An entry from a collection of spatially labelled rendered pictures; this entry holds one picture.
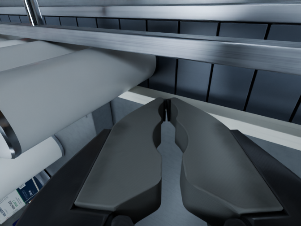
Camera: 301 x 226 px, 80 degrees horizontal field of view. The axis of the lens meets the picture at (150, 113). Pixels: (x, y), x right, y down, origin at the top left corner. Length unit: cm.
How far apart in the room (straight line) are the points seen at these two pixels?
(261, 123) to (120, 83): 12
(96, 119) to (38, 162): 22
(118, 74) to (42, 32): 8
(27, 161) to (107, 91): 40
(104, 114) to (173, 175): 19
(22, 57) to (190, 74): 16
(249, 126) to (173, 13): 13
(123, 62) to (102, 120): 23
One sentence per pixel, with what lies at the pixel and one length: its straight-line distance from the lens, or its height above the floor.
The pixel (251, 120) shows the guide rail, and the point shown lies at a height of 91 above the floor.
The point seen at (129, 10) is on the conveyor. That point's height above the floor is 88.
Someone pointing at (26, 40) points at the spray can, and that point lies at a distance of 28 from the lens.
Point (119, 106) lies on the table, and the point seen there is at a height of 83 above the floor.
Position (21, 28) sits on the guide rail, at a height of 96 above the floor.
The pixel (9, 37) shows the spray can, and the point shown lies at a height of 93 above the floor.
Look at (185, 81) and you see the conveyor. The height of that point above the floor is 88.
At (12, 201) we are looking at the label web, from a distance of 89.
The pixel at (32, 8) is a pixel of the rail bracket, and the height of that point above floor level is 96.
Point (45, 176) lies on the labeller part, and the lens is 83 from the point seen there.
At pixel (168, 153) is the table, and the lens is 36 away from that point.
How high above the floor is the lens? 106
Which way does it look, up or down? 45 degrees down
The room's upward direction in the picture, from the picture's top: 131 degrees counter-clockwise
